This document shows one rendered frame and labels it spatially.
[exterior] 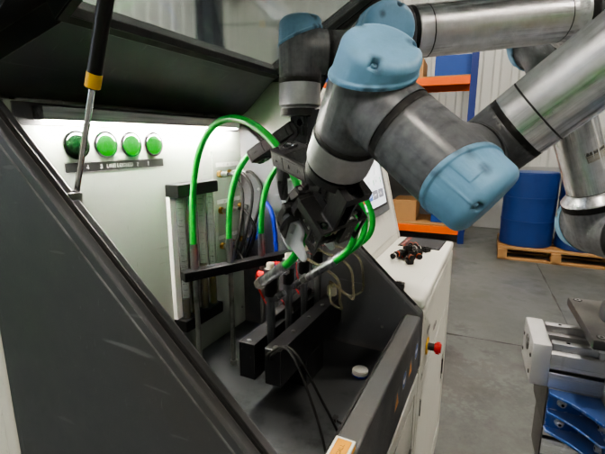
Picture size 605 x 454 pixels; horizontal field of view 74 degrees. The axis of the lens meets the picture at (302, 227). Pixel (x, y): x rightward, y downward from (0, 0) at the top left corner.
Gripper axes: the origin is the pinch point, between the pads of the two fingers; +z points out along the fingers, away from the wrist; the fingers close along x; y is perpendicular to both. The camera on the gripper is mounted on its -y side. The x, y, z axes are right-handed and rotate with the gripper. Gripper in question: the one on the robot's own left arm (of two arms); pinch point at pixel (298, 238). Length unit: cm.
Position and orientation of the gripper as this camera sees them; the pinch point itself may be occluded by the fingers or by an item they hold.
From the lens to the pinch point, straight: 64.1
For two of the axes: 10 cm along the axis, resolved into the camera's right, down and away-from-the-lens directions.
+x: 8.6, -3.1, 4.1
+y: 4.8, 7.8, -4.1
